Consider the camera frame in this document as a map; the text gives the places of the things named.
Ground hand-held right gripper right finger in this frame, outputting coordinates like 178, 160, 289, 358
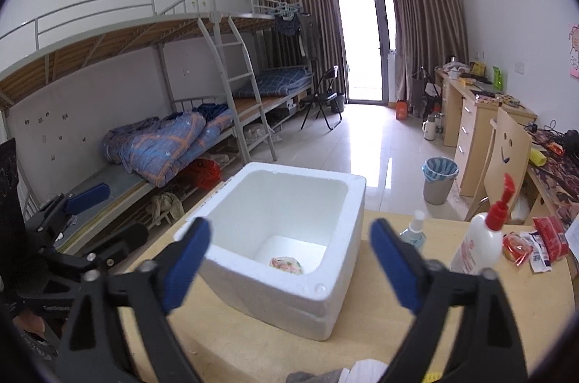
368, 218, 530, 383

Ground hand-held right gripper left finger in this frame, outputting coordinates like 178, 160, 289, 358
54, 217, 213, 383

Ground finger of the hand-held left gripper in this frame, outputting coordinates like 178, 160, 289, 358
38, 183, 111, 230
68, 222, 150, 275

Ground white tissue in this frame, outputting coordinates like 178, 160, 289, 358
339, 358, 394, 383

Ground white foam box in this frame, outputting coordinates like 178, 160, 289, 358
173, 161, 366, 342

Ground floral soft packet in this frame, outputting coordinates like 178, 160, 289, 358
269, 255, 305, 275

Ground blue spray bottle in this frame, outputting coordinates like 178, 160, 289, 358
399, 210, 427, 252

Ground white pump bottle red cap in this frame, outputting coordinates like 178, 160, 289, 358
449, 173, 516, 275

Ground red plastic bag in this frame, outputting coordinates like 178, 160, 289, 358
181, 158, 222, 190

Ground blue and orange plaid quilt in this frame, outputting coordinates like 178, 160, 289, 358
100, 103, 236, 187

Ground grey trash bin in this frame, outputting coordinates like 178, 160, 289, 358
422, 156, 460, 205

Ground red snack packet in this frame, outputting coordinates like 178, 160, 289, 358
502, 231, 534, 268

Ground grey cloth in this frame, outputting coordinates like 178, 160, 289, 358
286, 369, 349, 383

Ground white thermos jug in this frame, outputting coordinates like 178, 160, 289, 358
422, 113, 441, 142

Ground white and blue packet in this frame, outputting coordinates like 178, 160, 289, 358
527, 243, 553, 274

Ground large red packet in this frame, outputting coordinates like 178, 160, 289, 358
532, 215, 570, 261

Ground wooden desk with drawers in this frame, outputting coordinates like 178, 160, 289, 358
434, 67, 539, 198

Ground wooden chair with smiley face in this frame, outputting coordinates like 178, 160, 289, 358
464, 106, 533, 225

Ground metal bunk bed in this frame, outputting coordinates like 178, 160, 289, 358
0, 0, 279, 257
244, 0, 317, 131

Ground black folding chair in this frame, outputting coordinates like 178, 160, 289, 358
299, 65, 343, 133

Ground glass balcony door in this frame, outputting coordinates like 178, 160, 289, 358
325, 0, 399, 106

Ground dark hanging clothes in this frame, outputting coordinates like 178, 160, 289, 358
272, 13, 304, 40

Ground pink wall poster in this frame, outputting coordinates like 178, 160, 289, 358
567, 22, 579, 78

